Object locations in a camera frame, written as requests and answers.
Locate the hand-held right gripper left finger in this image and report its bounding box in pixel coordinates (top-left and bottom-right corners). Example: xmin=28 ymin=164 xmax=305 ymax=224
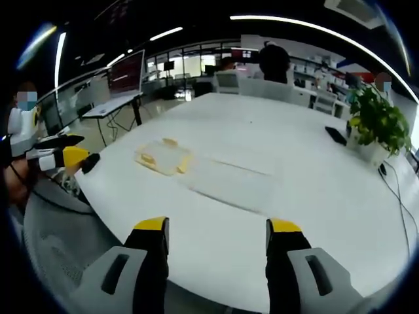
xmin=69 ymin=216 xmax=170 ymax=314

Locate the white side desk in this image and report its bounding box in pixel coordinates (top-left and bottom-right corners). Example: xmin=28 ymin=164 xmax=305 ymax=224
xmin=81 ymin=92 xmax=145 ymax=147

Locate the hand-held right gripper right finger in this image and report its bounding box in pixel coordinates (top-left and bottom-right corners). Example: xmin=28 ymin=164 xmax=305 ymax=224
xmin=265 ymin=218 xmax=365 ymax=314

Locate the large monitor on stand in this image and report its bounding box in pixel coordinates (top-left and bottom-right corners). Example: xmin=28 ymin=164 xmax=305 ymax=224
xmin=107 ymin=49 xmax=145 ymax=98

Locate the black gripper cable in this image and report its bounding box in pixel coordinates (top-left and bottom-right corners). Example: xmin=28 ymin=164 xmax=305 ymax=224
xmin=6 ymin=160 xmax=96 ymax=217

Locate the potted green plant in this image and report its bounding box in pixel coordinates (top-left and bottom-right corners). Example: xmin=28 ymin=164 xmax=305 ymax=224
xmin=345 ymin=85 xmax=412 ymax=168

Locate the black phone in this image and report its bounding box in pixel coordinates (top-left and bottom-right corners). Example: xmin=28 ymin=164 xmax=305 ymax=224
xmin=324 ymin=126 xmax=348 ymax=147

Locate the white office chair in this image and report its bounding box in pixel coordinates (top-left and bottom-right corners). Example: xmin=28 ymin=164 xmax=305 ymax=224
xmin=214 ymin=71 xmax=242 ymax=96
xmin=312 ymin=90 xmax=338 ymax=116

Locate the grey mesh office chair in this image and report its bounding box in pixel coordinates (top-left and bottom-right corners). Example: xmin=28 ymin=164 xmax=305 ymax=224
xmin=19 ymin=169 xmax=125 ymax=305

